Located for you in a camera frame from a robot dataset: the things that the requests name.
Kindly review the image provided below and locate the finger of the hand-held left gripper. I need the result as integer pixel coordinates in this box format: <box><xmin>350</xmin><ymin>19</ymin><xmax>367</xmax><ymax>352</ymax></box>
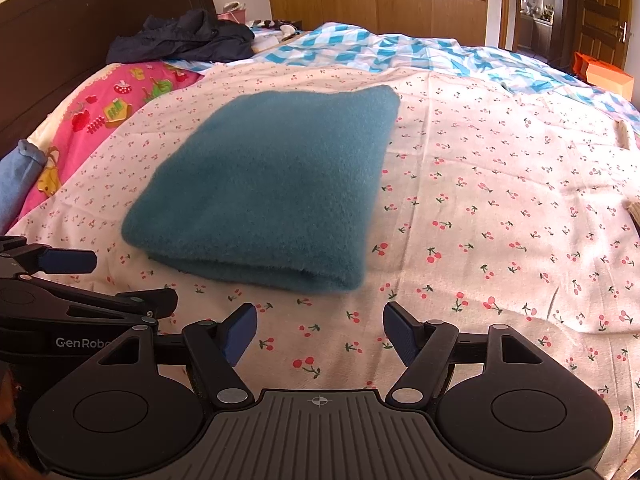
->
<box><xmin>15</xmin><ymin>274</ymin><xmax>179</xmax><ymax>322</ymax></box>
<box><xmin>0</xmin><ymin>235</ymin><xmax>98</xmax><ymax>277</ymax></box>

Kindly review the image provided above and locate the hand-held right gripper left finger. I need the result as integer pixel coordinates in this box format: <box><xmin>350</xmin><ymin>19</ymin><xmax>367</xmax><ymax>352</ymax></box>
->
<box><xmin>95</xmin><ymin>304</ymin><xmax>258</xmax><ymax>408</ymax></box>

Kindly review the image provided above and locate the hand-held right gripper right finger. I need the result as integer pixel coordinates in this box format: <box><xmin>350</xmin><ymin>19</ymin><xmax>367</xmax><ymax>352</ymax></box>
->
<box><xmin>383</xmin><ymin>301</ymin><xmax>546</xmax><ymax>408</ymax></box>

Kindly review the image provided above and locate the blue denim garment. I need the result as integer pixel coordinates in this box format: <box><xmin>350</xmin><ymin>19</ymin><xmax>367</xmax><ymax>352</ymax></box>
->
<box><xmin>0</xmin><ymin>139</ymin><xmax>48</xmax><ymax>236</ymax></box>

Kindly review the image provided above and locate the cherry print bed sheet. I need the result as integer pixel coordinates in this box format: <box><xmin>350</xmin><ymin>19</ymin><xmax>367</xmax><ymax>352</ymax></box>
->
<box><xmin>5</xmin><ymin>62</ymin><xmax>640</xmax><ymax>480</ymax></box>

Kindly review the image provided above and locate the pink cartoon printed blanket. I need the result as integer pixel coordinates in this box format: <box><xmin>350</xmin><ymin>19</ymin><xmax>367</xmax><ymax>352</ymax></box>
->
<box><xmin>17</xmin><ymin>61</ymin><xmax>203</xmax><ymax>221</ymax></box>

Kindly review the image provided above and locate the dark wooden headboard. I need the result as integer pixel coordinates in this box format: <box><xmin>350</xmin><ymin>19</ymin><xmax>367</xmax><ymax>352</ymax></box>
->
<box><xmin>0</xmin><ymin>0</ymin><xmax>218</xmax><ymax>161</ymax></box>

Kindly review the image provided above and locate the dark navy jacket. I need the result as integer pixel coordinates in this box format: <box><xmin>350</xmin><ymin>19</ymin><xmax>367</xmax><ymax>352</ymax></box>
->
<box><xmin>106</xmin><ymin>8</ymin><xmax>256</xmax><ymax>65</ymax></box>

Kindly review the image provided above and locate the blue white checked quilt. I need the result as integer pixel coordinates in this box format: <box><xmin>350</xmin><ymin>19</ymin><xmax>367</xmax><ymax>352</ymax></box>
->
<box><xmin>165</xmin><ymin>21</ymin><xmax>640</xmax><ymax>136</ymax></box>

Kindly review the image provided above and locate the pink basket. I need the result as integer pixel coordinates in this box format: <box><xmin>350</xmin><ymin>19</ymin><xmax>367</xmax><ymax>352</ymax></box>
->
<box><xmin>217</xmin><ymin>2</ymin><xmax>248</xmax><ymax>23</ymax></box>

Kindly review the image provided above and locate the orange box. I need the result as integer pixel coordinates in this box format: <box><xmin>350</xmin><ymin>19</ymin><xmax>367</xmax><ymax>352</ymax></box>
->
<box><xmin>572</xmin><ymin>51</ymin><xmax>636</xmax><ymax>98</ymax></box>

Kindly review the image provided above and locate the wooden display cabinet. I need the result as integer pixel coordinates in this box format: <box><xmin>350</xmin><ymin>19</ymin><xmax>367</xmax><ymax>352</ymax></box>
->
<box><xmin>517</xmin><ymin>0</ymin><xmax>557</xmax><ymax>56</ymax></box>

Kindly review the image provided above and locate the wooden door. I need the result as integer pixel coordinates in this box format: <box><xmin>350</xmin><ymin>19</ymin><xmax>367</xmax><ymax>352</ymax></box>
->
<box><xmin>575</xmin><ymin>0</ymin><xmax>636</xmax><ymax>68</ymax></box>

